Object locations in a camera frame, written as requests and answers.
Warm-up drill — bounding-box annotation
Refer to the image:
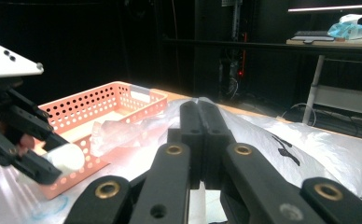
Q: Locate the white table sheet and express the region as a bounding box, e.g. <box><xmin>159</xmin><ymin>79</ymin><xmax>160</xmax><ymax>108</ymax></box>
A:
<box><xmin>0</xmin><ymin>161</ymin><xmax>228</xmax><ymax>224</ymax></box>

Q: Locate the black keyboard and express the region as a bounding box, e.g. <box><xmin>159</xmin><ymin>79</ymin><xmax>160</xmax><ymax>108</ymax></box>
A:
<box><xmin>293</xmin><ymin>29</ymin><xmax>362</xmax><ymax>39</ymax></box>

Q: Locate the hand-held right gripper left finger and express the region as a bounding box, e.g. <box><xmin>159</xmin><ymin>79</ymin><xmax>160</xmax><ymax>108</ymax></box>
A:
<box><xmin>167</xmin><ymin>100</ymin><xmax>207</xmax><ymax>190</ymax></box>

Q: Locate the black equipment rack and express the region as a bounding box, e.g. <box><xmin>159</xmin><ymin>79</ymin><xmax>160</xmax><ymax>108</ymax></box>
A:
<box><xmin>217</xmin><ymin>0</ymin><xmax>250</xmax><ymax>98</ymax></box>

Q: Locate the lit light bar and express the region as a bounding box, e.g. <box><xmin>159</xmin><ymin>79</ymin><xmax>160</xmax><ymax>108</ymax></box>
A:
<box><xmin>287</xmin><ymin>3</ymin><xmax>362</xmax><ymax>14</ymax></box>

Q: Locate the white metal frame desk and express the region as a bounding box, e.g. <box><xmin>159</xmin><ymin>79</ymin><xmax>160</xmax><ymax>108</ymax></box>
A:
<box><xmin>285</xmin><ymin>36</ymin><xmax>362</xmax><ymax>125</ymax></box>

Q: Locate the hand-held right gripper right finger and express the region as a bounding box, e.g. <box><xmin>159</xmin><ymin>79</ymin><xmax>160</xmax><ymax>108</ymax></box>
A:
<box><xmin>198</xmin><ymin>99</ymin><xmax>237</xmax><ymax>191</ymax></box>

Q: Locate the white cylindrical bottle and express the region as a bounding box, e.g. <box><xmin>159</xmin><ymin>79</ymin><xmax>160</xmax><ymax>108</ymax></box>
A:
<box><xmin>43</xmin><ymin>143</ymin><xmax>86</xmax><ymax>177</ymax></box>

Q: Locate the blue tissue pack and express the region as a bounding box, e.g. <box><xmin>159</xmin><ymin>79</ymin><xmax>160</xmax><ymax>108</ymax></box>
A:
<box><xmin>327</xmin><ymin>13</ymin><xmax>362</xmax><ymax>41</ymax></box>

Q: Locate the white smiley print plastic bag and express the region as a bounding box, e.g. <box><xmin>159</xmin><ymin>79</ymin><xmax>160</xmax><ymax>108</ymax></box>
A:
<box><xmin>90</xmin><ymin>96</ymin><xmax>362</xmax><ymax>207</ymax></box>

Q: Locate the pink perforated plastic basket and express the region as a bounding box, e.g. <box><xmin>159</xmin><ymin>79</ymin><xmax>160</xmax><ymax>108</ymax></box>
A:
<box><xmin>33</xmin><ymin>81</ymin><xmax>170</xmax><ymax>200</ymax></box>

